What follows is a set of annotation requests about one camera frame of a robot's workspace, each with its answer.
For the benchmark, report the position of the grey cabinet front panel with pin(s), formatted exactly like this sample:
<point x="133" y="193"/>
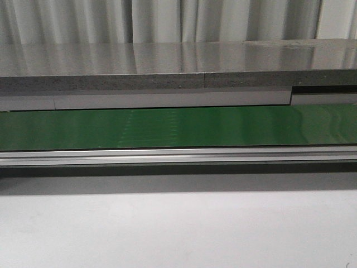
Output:
<point x="168" y="98"/>

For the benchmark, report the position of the green conveyor belt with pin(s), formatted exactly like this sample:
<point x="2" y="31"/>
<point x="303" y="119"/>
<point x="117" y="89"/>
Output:
<point x="316" y="124"/>

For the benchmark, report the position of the dark granite counter slab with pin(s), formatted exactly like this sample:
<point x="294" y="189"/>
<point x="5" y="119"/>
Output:
<point x="76" y="68"/>

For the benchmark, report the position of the white pleated curtain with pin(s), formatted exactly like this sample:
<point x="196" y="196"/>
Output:
<point x="62" y="22"/>

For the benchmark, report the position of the aluminium conveyor side rail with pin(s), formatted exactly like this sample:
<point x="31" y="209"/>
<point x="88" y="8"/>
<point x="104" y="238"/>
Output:
<point x="166" y="156"/>

